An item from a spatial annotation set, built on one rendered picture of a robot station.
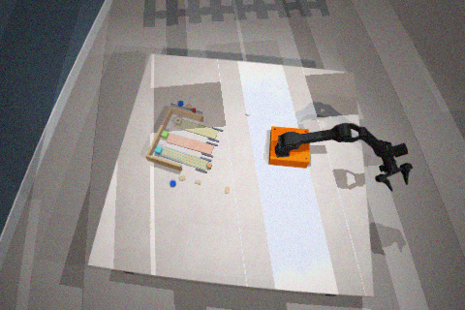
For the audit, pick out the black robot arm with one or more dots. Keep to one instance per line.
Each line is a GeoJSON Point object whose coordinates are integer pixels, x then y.
{"type": "Point", "coordinates": [340, 133]}

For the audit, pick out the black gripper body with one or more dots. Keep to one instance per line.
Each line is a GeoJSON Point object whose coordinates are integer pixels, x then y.
{"type": "Point", "coordinates": [391, 169]}

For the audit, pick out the pale yellow flat strip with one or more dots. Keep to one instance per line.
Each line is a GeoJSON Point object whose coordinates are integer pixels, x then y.
{"type": "Point", "coordinates": [195, 162]}

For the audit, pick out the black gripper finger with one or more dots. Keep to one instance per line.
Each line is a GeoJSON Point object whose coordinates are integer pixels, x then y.
{"type": "Point", "coordinates": [388, 184]}
{"type": "Point", "coordinates": [406, 176]}

